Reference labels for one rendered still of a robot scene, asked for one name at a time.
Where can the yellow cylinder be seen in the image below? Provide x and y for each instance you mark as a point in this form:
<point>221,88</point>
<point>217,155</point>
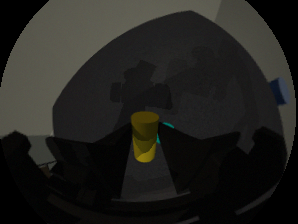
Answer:
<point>144,128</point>

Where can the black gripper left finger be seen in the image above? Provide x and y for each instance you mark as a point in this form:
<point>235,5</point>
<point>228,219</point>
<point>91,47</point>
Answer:
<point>107,157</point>

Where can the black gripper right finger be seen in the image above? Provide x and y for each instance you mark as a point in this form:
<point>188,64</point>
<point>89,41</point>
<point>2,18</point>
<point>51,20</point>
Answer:
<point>186,156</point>

